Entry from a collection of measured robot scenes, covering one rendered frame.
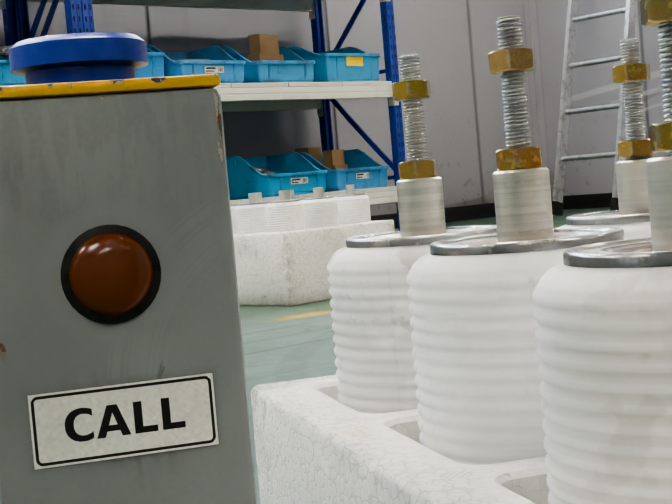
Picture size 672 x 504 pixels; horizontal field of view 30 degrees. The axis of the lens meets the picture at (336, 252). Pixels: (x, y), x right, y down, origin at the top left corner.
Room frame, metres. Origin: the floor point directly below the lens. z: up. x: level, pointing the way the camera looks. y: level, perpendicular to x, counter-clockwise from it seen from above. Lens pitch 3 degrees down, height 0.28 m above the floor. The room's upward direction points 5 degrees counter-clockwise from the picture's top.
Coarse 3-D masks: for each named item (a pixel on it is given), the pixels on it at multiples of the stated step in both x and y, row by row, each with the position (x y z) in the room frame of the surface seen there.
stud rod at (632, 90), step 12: (624, 48) 0.63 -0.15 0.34; (636, 48) 0.63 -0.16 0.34; (624, 60) 0.63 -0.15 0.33; (636, 60) 0.63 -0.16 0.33; (624, 84) 0.64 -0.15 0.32; (636, 84) 0.63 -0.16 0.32; (624, 96) 0.64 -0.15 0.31; (636, 96) 0.63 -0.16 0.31; (624, 108) 0.64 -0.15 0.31; (636, 108) 0.63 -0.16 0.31; (636, 120) 0.63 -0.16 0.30; (636, 132) 0.63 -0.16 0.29
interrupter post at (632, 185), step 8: (632, 160) 0.63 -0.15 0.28; (640, 160) 0.63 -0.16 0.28; (616, 168) 0.64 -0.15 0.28; (624, 168) 0.63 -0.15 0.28; (632, 168) 0.63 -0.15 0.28; (640, 168) 0.63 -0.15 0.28; (624, 176) 0.63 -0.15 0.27; (632, 176) 0.63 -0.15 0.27; (640, 176) 0.63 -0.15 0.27; (624, 184) 0.63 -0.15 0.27; (632, 184) 0.63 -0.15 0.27; (640, 184) 0.63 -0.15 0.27; (624, 192) 0.63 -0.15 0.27; (632, 192) 0.63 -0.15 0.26; (640, 192) 0.63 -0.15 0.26; (624, 200) 0.63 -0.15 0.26; (632, 200) 0.63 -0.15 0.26; (640, 200) 0.63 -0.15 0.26; (648, 200) 0.63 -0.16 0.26; (624, 208) 0.63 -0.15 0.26; (632, 208) 0.63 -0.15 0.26; (640, 208) 0.63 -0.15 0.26; (648, 208) 0.63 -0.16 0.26
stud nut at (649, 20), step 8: (648, 0) 0.37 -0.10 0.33; (656, 0) 0.37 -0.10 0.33; (664, 0) 0.37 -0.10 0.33; (640, 8) 0.38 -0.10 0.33; (648, 8) 0.37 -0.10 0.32; (656, 8) 0.37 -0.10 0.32; (664, 8) 0.37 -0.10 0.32; (648, 16) 0.37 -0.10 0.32; (656, 16) 0.37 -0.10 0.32; (664, 16) 0.37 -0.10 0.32; (648, 24) 0.38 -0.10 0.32; (656, 24) 0.38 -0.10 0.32
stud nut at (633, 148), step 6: (618, 144) 0.64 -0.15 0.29; (624, 144) 0.63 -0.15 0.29; (630, 144) 0.63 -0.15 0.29; (636, 144) 0.63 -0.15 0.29; (642, 144) 0.63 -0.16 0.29; (648, 144) 0.63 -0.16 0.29; (618, 150) 0.64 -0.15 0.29; (624, 150) 0.63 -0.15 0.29; (630, 150) 0.63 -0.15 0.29; (636, 150) 0.63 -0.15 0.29; (642, 150) 0.63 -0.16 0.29; (648, 150) 0.63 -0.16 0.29; (618, 156) 0.64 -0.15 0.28; (624, 156) 0.63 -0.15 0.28; (630, 156) 0.63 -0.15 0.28; (636, 156) 0.63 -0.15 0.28
